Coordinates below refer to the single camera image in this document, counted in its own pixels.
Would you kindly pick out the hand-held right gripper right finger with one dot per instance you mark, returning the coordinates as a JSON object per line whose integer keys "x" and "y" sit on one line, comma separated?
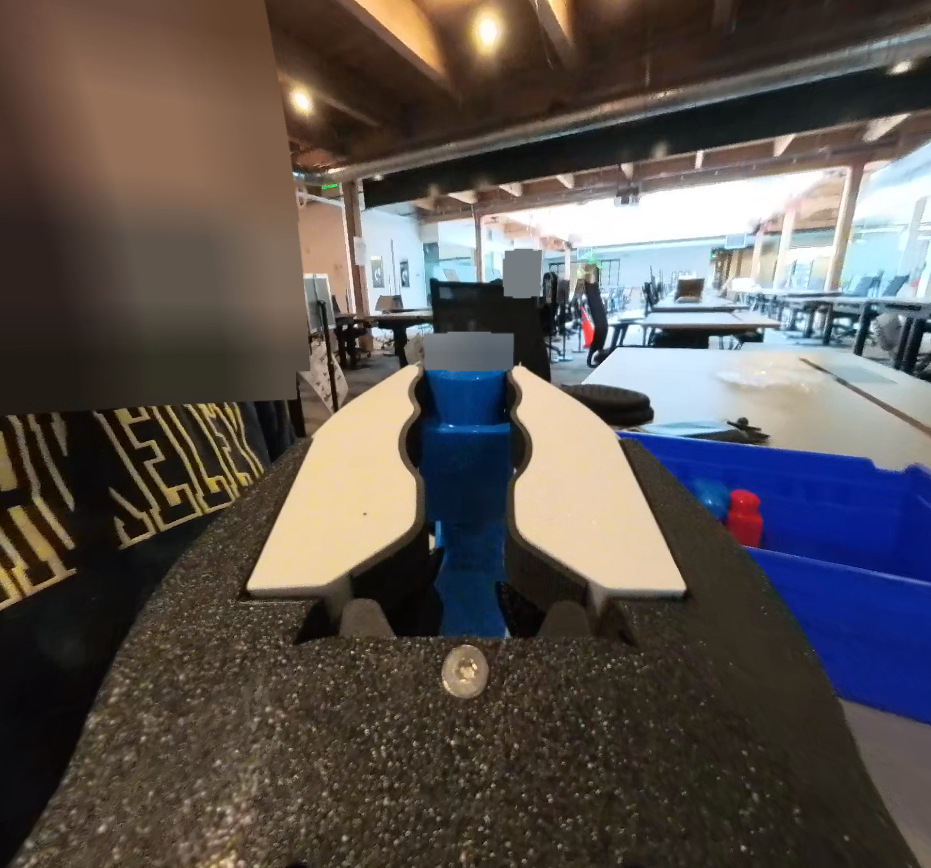
{"x": 582, "y": 497}

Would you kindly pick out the white paper bag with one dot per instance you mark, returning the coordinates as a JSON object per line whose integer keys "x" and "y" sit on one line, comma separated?
{"x": 320, "y": 377}

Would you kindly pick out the person's black printed shirt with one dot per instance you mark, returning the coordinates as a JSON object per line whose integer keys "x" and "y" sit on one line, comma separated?
{"x": 87, "y": 591}

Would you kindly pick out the orange traffic cone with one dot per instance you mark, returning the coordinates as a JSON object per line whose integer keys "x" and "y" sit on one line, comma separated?
{"x": 585, "y": 322}

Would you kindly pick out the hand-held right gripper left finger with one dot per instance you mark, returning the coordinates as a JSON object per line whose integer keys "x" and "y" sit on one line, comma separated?
{"x": 349, "y": 497}

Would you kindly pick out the round ceiling light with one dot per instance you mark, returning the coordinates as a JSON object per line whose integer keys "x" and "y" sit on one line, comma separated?
{"x": 300, "y": 101}
{"x": 487, "y": 28}

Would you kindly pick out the black round pad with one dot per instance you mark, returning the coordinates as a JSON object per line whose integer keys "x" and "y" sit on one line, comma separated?
{"x": 611, "y": 402}

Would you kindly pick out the clear plastic bag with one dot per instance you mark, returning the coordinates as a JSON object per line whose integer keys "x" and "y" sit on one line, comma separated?
{"x": 760, "y": 375}

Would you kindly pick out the red mega block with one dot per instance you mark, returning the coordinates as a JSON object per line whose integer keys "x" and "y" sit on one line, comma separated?
{"x": 743, "y": 519}

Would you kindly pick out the blue round toy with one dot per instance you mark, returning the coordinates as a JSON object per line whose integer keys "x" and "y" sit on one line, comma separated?
{"x": 709, "y": 498}

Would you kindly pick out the silver ceiling duct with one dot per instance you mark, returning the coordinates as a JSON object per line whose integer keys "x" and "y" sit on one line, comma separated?
{"x": 654, "y": 108}

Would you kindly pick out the long wooden desk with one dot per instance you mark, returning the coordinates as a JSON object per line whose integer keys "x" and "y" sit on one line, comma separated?
{"x": 698, "y": 315}

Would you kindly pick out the blue plastic bin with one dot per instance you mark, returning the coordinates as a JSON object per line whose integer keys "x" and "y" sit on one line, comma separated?
{"x": 858, "y": 591}

